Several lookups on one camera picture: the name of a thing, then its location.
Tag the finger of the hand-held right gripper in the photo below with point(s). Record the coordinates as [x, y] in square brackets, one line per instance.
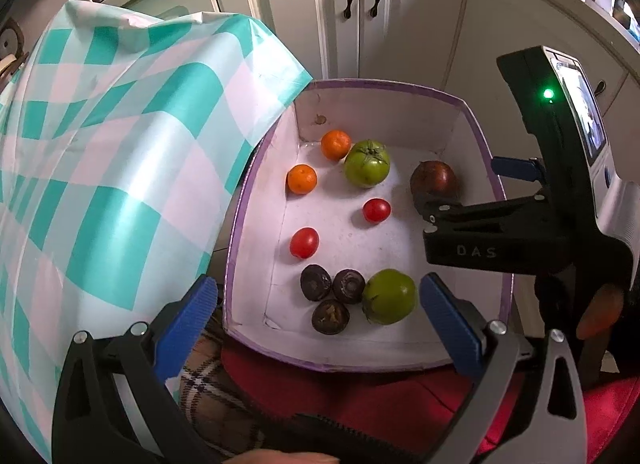
[480, 239]
[515, 169]

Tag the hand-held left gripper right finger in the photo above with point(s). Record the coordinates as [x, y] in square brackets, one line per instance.
[450, 324]

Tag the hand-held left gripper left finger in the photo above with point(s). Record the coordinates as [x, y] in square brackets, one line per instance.
[192, 314]

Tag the green tomato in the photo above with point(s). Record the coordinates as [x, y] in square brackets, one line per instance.
[367, 167]
[390, 296]

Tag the dark purple round fruit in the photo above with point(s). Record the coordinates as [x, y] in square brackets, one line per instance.
[434, 178]

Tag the white box with purple rim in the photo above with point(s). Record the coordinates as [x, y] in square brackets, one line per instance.
[395, 244]

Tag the orange tangerine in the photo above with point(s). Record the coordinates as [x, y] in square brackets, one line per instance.
[335, 145]
[302, 179]

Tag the person's right hand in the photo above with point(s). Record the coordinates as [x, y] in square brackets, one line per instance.
[600, 311]

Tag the person's left hand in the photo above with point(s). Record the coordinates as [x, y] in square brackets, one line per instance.
[285, 458]

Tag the brown plaid cloth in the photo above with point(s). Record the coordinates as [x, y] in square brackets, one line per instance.
[200, 384]

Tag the red cloth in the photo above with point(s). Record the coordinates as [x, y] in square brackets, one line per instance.
[390, 396]

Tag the red cherry tomato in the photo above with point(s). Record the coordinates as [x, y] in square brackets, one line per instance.
[376, 209]
[304, 242]

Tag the dark water chestnut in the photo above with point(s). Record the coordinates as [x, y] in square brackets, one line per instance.
[330, 317]
[348, 286]
[315, 282]

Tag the teal checkered tablecloth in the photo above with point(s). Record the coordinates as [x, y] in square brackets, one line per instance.
[125, 169]

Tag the wooden chair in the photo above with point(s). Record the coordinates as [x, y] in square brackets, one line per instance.
[10, 42]

